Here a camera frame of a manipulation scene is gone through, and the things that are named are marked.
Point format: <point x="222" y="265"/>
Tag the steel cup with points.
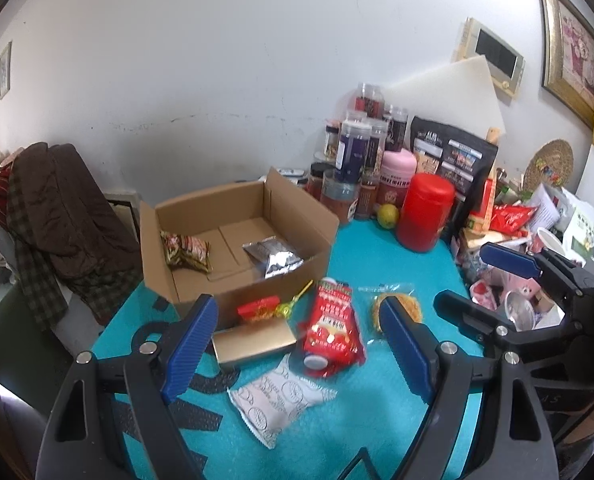
<point x="521" y="310"/>

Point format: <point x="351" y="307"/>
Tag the black lid red spice jar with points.
<point x="318" y="180"/>

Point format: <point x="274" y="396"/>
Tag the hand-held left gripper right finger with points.
<point x="407" y="345"/>

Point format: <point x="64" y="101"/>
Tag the silver foil snack packet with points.
<point x="272" y="256"/>

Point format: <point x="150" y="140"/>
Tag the brown red noodle snack packet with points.
<point x="187" y="251"/>

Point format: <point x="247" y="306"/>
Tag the green round fruit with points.
<point x="388" y="216"/>

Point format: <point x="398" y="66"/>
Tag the black printed pouch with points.
<point x="457" y="150"/>

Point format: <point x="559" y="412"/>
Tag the dark blue label jar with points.
<point x="353" y="147"/>

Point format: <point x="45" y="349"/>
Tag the white patterned snack packet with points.
<point x="277" y="400"/>

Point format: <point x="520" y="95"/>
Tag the clear lid red spice jar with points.
<point x="339" y="197"/>

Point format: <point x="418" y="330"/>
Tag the beige wall intercom panel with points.
<point x="497" y="55"/>

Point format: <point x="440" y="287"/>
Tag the gold rectangular box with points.
<point x="254" y="342"/>

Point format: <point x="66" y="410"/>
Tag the brown quilted jacket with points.
<point x="62" y="200"/>

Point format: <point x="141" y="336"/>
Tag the white foam board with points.
<point x="457" y="90"/>

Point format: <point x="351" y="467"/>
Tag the tall jar red label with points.
<point x="370" y="100"/>

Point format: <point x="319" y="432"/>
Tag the brown cardboard box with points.
<point x="212" y="205"/>

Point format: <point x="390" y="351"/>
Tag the white paper cup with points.
<point x="552" y="245"/>

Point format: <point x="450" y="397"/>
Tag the clear jar dark label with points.
<point x="396" y="127"/>

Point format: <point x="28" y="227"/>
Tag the woven round trivet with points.
<point x="549" y="165"/>

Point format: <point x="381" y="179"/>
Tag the gold framed picture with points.
<point x="574" y="50"/>

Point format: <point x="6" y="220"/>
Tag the small framed wall picture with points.
<point x="4" y="70"/>

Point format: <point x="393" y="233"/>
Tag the yellow green lollipop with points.
<point x="283" y="308"/>

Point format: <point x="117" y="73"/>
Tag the red cylindrical canister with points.
<point x="424" y="210"/>

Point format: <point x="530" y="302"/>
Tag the pink lidded jar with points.
<point x="397" y="170"/>

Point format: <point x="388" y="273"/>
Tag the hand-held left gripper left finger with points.
<point x="192" y="350"/>

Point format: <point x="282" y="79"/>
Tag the brown sauce bottle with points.
<point x="368" y="195"/>

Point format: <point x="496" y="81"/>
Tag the waffle cookie clear packet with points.
<point x="413" y="305"/>

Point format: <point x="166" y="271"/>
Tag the small red gold candy packet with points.
<point x="257" y="309"/>

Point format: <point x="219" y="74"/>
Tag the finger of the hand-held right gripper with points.
<point x="509" y="260"/>
<point x="467" y="310"/>

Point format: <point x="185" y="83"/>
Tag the yellow red food box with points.
<point x="482" y="207"/>

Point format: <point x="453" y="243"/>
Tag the red crinkled packet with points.
<point x="512" y="217"/>

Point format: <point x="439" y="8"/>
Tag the small jar of nuts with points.
<point x="330" y="140"/>

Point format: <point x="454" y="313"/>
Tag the red snack bag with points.
<point x="332" y="325"/>

